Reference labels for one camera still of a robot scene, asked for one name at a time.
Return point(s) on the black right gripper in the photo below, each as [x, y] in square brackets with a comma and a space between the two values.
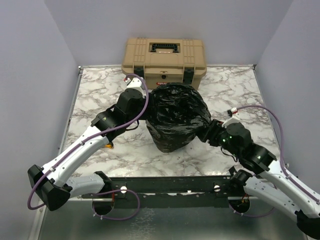
[209, 131]

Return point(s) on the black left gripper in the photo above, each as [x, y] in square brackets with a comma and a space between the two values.
[148, 112]

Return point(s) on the black plastic trash bag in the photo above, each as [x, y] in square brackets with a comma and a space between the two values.
[176, 114]

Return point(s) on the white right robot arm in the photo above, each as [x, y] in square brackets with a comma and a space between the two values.
[265, 177]

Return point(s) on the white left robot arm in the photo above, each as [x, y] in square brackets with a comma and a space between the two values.
[53, 183]

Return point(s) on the tan plastic toolbox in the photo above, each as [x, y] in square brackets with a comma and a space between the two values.
[160, 61]

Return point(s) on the yellow black utility knife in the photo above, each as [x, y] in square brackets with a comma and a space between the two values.
[109, 145]

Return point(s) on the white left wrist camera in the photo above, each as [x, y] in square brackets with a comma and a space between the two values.
[136, 84]

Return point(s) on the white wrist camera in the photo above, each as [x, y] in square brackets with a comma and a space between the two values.
[136, 84]
[233, 117]

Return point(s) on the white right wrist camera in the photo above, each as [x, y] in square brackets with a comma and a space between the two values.
[233, 117]

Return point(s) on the black front mounting rail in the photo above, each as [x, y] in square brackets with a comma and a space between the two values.
[170, 192]

